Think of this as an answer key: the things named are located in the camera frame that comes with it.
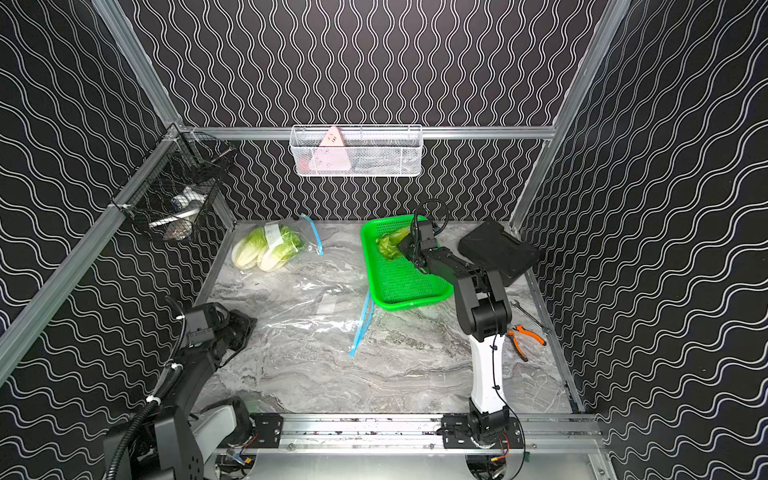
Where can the zip-top bag with two cabbages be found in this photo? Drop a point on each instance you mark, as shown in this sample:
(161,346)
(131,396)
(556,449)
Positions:
(304,226)

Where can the zip-top bag blue seal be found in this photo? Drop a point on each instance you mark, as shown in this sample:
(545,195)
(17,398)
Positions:
(308,325)

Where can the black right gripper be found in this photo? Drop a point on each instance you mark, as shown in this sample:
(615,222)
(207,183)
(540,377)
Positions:
(403,245)

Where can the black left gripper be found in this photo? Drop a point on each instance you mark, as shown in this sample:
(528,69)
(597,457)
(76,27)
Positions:
(241,328)

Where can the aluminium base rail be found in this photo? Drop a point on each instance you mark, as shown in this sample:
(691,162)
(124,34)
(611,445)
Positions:
(412,434)

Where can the green plastic basket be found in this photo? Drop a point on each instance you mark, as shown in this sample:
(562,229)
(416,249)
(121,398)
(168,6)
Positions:
(397,284)

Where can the black tool case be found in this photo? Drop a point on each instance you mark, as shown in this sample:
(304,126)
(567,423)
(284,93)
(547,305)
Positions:
(491,247)

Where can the pale chinese cabbage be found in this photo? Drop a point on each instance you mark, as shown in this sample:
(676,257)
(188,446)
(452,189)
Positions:
(283,244)
(249,250)

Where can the green chinese cabbage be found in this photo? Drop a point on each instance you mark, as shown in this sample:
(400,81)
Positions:
(388,245)

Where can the pink triangular card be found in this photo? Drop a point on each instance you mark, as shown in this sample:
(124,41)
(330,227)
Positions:
(331,155)

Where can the silver wrench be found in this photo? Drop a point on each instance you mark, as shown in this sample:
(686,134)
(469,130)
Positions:
(516,304)

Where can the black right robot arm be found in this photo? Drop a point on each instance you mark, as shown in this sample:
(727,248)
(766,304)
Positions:
(483,313)

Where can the white wire wall basket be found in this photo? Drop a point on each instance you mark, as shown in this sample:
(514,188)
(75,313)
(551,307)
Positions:
(374,150)

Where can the orange handled pliers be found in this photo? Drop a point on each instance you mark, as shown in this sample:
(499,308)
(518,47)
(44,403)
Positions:
(520,336)

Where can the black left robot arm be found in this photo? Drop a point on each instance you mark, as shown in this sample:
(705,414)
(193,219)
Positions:
(174,396)

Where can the items in black basket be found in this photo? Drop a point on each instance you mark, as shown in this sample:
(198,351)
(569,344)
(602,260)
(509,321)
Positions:
(178,223)

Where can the black wire corner basket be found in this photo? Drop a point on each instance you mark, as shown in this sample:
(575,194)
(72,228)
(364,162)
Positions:
(198,160)

